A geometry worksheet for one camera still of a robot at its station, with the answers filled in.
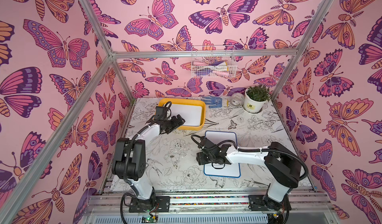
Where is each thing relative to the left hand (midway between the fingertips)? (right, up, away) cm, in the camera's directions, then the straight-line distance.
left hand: (182, 122), depth 94 cm
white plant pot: (+49, +11, +12) cm, 52 cm away
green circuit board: (-14, -46, -23) cm, 53 cm away
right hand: (+11, -20, -6) cm, 24 cm away
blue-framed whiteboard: (+27, -27, -8) cm, 39 cm away
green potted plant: (+52, +19, +5) cm, 55 cm away
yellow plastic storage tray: (+7, +7, +21) cm, 23 cm away
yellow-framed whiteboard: (+7, +7, +21) cm, 23 cm away
